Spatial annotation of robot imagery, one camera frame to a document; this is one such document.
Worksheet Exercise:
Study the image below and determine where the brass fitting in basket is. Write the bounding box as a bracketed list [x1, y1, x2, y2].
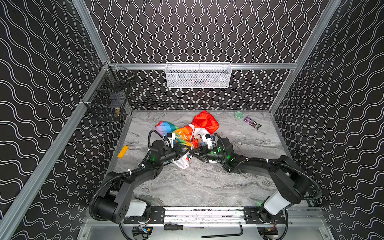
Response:
[115, 108, 121, 117]

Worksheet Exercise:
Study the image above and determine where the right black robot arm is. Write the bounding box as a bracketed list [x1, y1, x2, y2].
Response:
[190, 138, 322, 223]

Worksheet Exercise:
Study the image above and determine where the black handled screwdriver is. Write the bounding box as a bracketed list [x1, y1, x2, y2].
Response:
[164, 224, 204, 231]

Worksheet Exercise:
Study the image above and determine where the purple snack wrapper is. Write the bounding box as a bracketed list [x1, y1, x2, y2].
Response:
[244, 117, 262, 130]

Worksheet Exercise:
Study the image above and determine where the green round lid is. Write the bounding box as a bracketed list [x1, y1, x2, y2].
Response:
[234, 112, 244, 119]

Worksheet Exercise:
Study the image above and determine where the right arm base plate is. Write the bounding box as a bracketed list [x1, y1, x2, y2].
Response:
[243, 207, 286, 225]

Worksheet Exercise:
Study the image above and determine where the black wire wall basket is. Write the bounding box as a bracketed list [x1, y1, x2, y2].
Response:
[86, 69, 136, 123]

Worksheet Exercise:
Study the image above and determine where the black allen key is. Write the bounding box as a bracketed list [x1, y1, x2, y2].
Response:
[201, 225, 244, 239]

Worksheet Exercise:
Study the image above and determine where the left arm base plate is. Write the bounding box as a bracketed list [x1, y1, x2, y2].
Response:
[123, 207, 166, 225]

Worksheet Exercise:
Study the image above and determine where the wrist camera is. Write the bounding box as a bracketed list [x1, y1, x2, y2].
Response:
[201, 134, 213, 149]
[166, 133, 176, 148]

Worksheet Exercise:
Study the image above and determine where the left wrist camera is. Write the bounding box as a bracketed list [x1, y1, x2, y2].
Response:
[166, 133, 176, 148]

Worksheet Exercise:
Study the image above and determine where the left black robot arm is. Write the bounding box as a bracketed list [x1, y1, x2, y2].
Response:
[89, 130, 192, 224]

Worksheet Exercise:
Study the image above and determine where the yellow block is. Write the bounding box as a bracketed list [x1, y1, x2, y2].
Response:
[118, 145, 129, 159]

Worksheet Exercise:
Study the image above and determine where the white mesh wall basket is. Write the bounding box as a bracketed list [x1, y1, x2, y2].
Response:
[165, 62, 232, 89]

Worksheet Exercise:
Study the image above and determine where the rainbow kids zip jacket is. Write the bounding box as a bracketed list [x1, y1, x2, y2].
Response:
[155, 110, 220, 170]

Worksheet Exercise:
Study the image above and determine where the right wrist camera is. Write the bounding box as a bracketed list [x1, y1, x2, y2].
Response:
[201, 134, 213, 149]

